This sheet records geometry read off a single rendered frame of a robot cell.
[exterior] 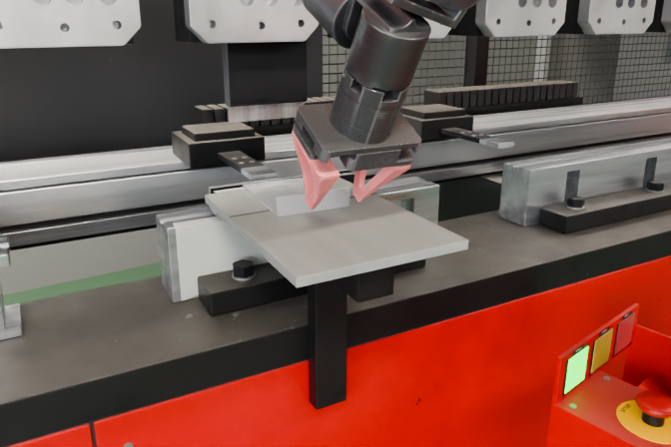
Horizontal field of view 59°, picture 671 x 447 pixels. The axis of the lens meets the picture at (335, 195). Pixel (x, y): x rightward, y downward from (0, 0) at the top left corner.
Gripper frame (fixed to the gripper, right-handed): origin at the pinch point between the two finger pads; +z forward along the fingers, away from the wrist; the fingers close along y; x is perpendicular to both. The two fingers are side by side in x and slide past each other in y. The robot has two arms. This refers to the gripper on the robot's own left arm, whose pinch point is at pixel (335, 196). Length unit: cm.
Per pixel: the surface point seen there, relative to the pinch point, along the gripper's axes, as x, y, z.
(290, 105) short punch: -19.0, -3.4, 3.3
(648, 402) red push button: 26.9, -28.1, 9.9
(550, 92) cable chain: -47, -90, 26
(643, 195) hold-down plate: -4, -67, 15
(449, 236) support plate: 8.7, -8.0, -1.5
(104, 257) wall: -159, -5, 198
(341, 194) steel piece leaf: -3.3, -3.4, 3.6
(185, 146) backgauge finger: -31.9, 4.9, 19.9
